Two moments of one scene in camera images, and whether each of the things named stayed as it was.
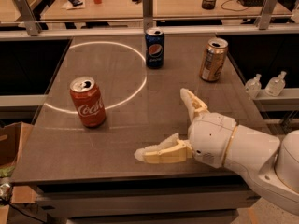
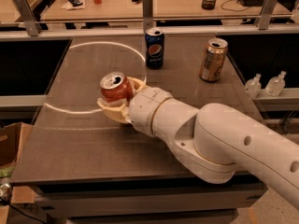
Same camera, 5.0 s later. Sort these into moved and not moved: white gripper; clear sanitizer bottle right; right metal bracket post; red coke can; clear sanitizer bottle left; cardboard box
Moved: red coke can; white gripper
Not moved: clear sanitizer bottle right; clear sanitizer bottle left; right metal bracket post; cardboard box
